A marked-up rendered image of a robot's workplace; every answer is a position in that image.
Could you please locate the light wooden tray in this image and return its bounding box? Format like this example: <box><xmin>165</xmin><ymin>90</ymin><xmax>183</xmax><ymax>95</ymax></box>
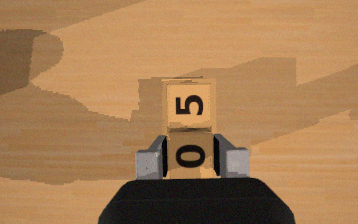
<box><xmin>162</xmin><ymin>78</ymin><xmax>216</xmax><ymax>135</ymax></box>

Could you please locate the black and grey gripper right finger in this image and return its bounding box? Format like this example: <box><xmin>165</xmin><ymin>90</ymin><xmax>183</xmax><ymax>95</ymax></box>
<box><xmin>213</xmin><ymin>134</ymin><xmax>250</xmax><ymax>178</ymax></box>

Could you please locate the tan number cube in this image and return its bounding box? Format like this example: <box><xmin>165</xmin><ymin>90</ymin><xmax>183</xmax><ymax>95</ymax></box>
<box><xmin>166</xmin><ymin>128</ymin><xmax>214</xmax><ymax>179</ymax></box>
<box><xmin>167</xmin><ymin>83</ymin><xmax>212</xmax><ymax>128</ymax></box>

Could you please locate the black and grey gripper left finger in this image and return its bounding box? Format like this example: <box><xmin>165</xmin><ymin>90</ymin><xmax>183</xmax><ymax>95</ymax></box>
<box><xmin>135</xmin><ymin>135</ymin><xmax>168</xmax><ymax>180</ymax></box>

